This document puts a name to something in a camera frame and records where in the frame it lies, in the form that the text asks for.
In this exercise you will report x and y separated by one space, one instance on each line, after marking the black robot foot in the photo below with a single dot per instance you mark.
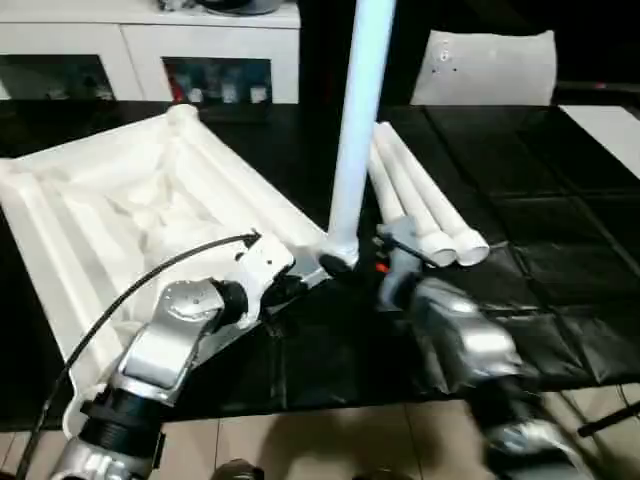
235 470

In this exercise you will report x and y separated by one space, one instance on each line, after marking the grey bag on cabinet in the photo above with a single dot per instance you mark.
240 6

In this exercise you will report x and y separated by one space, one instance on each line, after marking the white plastic bag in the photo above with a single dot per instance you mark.
485 70

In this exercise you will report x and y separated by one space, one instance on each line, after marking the black work mat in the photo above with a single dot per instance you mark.
540 220

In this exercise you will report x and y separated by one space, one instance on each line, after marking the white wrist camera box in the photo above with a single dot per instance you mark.
265 262
400 250

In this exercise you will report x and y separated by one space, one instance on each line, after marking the white plastic table top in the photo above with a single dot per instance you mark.
130 200

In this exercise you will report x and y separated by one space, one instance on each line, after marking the white cabinet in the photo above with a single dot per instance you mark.
90 45

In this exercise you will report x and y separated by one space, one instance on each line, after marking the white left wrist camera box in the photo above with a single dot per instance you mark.
265 262

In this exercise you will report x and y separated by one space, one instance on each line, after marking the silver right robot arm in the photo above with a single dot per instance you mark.
480 360

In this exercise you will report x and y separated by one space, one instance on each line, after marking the white plastic table leg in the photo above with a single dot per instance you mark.
358 120
415 205
440 205
385 195

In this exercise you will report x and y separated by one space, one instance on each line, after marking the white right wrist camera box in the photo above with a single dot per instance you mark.
400 250

